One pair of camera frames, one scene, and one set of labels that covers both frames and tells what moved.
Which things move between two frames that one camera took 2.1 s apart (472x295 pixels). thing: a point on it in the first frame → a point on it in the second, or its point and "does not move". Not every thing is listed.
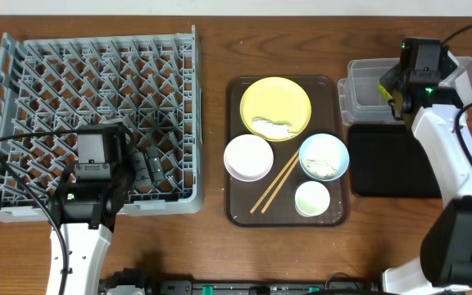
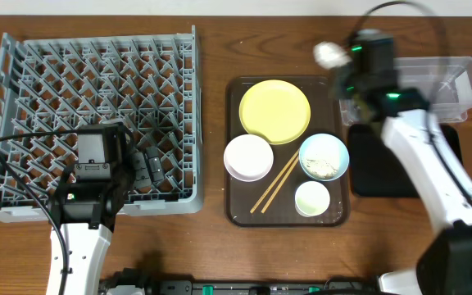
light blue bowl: x=324 y=157 does not move
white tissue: x=276 y=129 → x=329 y=55
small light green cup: x=311 y=199 does not move
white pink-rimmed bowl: x=248 y=157 does not move
